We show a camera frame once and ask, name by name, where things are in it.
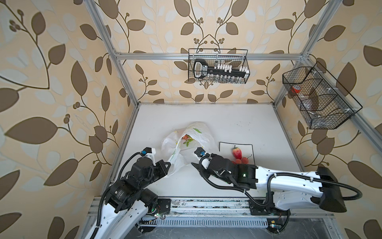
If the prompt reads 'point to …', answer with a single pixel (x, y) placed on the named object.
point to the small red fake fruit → (244, 160)
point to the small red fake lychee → (238, 161)
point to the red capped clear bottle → (296, 88)
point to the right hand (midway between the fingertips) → (196, 161)
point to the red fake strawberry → (237, 153)
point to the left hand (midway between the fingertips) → (173, 163)
